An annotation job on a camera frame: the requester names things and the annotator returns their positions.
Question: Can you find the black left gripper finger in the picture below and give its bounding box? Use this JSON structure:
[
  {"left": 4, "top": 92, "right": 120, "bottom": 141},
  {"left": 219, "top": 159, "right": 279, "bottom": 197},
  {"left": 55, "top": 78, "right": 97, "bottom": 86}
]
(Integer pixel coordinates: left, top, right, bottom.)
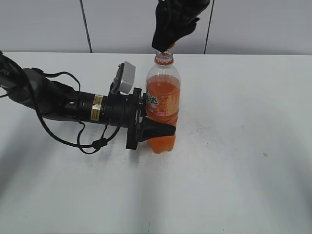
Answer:
[{"left": 142, "top": 117, "right": 176, "bottom": 141}]

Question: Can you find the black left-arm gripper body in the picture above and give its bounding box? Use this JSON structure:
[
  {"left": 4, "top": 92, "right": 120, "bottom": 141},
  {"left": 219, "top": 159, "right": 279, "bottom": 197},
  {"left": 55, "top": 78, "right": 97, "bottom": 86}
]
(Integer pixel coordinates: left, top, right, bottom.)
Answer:
[{"left": 102, "top": 88, "right": 145, "bottom": 150}]

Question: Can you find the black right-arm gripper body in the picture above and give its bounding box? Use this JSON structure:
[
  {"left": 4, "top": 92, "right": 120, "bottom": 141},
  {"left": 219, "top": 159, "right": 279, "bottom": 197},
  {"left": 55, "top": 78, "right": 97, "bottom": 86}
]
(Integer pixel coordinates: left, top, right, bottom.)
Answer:
[{"left": 152, "top": 0, "right": 210, "bottom": 52}]

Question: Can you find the orange soda plastic bottle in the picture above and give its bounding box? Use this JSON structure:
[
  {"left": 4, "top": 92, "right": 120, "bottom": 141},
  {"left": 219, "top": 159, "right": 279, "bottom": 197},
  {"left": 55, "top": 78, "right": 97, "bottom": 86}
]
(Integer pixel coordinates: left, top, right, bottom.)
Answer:
[{"left": 145, "top": 49, "right": 182, "bottom": 155}]

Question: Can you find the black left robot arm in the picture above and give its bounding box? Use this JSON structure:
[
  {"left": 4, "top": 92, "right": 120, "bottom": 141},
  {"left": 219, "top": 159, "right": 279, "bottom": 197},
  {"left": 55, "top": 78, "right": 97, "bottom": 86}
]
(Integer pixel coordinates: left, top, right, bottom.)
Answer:
[{"left": 0, "top": 55, "right": 176, "bottom": 150}]

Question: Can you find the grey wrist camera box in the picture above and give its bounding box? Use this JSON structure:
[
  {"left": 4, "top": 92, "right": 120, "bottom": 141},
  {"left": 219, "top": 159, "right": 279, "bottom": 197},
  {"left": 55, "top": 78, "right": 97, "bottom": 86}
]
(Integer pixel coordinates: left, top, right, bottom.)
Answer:
[{"left": 111, "top": 61, "right": 136, "bottom": 94}]

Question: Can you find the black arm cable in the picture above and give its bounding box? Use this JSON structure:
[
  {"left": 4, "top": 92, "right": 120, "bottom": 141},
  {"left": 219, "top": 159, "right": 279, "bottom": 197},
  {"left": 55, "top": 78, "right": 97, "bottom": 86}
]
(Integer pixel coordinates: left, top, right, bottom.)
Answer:
[{"left": 24, "top": 70, "right": 122, "bottom": 155}]

